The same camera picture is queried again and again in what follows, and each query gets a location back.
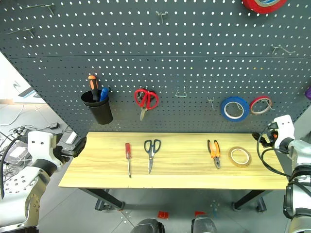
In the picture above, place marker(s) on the dark rounded shape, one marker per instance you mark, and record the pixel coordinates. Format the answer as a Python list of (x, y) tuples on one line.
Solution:
[(204, 225), (148, 226)]

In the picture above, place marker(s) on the orange and black pliers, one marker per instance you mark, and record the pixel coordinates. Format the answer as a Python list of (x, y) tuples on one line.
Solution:
[(216, 161)]

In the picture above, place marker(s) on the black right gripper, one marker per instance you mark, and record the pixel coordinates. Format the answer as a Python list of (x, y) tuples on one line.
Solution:
[(273, 136)]

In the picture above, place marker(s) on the black table leg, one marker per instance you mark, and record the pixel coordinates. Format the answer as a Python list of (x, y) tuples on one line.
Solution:
[(104, 196), (250, 197)]

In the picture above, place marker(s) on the blue tape roll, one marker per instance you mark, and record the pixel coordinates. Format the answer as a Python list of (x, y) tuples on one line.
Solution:
[(223, 109)]

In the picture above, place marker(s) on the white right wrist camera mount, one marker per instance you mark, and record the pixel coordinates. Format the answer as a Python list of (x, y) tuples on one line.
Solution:
[(283, 128)]

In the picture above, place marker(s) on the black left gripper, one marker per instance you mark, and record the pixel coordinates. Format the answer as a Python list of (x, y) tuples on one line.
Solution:
[(65, 152)]

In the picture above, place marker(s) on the large red tape roll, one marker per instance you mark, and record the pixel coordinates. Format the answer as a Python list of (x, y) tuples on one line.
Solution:
[(262, 9)]

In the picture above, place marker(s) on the small black device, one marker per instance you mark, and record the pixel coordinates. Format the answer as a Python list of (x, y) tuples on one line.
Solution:
[(54, 125)]

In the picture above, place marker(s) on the long metal pegboard hook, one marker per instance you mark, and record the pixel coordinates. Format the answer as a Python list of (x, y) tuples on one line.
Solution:
[(49, 8), (30, 31), (283, 49)]

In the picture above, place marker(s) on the tan tape roll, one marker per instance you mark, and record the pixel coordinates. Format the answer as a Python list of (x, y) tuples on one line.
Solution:
[(239, 165)]

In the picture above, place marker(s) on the metal loop pegboard hook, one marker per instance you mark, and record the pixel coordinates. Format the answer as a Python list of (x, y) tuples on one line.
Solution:
[(181, 95)]

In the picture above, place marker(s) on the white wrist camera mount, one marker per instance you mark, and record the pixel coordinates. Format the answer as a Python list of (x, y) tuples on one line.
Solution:
[(283, 128), (40, 145)]

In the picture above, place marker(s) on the red floor marker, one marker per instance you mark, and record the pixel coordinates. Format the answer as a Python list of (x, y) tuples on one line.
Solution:
[(199, 213), (163, 214)]

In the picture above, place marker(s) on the orange and black screwdriver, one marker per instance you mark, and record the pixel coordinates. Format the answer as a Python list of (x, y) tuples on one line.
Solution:
[(93, 85)]

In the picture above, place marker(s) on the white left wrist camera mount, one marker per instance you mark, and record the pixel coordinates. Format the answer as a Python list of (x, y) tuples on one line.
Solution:
[(40, 145)]

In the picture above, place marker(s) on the white power adapter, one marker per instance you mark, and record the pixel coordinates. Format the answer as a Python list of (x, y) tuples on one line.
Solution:
[(70, 138)]

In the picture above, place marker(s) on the white flat box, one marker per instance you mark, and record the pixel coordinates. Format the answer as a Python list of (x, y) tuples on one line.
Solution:
[(18, 153)]

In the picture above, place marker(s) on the black plastic cup holder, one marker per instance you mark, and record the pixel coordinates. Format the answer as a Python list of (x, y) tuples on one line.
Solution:
[(100, 111)]

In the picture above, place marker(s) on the thin red tape roll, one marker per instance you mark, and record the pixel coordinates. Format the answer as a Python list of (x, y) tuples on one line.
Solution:
[(251, 107)]

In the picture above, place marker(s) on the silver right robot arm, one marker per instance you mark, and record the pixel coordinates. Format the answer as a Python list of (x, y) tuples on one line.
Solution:
[(301, 150)]

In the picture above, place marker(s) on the small metal pegboard hook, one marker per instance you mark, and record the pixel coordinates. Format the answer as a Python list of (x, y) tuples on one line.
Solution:
[(161, 17), (239, 104), (140, 88), (211, 102), (269, 104)]

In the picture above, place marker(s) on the grey pegboard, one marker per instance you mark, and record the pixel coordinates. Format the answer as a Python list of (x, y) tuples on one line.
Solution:
[(170, 60)]

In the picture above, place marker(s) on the purple object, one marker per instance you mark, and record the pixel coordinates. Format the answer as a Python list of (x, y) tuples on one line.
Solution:
[(308, 94)]

